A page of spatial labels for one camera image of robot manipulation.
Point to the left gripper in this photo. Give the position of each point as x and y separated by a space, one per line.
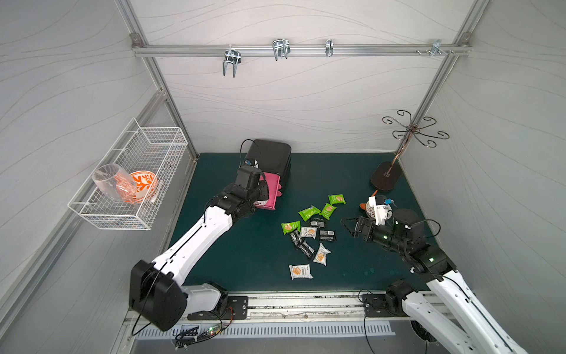
259 192

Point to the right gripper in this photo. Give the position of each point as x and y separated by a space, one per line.
362 227

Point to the black cookie packet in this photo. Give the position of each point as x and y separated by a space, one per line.
318 223
307 250
295 237
327 236

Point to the black pink drawer cabinet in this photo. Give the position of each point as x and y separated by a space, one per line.
274 160

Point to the white cookie packet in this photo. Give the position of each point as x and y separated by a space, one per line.
308 232
300 272
321 255

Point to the white cookie packet front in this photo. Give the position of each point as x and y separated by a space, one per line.
300 272

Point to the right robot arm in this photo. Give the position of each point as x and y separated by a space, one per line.
471 328

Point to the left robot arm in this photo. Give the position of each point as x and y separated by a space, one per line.
156 292

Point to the white patterned bowl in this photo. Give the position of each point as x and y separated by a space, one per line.
379 213

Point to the orange spoon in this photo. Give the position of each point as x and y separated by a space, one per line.
363 205

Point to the green cookie packet middle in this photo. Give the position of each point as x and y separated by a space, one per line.
327 211

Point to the green cookie packet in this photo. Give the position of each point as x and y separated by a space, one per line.
337 199
290 227
327 211
309 212

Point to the green cookie packet far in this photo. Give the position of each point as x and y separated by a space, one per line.
337 199

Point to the green cookie packet near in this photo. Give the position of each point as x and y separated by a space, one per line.
290 227

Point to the green cookie packet centre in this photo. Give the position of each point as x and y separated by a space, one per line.
309 212

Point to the green table mat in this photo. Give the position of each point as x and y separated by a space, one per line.
255 254

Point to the black mug tree stand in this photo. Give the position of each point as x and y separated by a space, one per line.
387 174

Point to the orange patterned bowl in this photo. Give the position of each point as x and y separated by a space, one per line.
147 185

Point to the metal hook left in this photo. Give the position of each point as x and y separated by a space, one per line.
232 58

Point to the metal hook middle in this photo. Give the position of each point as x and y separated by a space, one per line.
281 49

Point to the metal hook small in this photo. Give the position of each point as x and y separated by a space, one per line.
329 48

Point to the metal hook right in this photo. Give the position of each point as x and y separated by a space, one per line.
436 49

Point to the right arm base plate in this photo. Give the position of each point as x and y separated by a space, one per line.
376 306

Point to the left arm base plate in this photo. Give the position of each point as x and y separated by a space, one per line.
230 307

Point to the white wire basket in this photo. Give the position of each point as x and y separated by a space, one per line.
138 148

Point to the aluminium cross rail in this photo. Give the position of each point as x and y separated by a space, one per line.
296 50

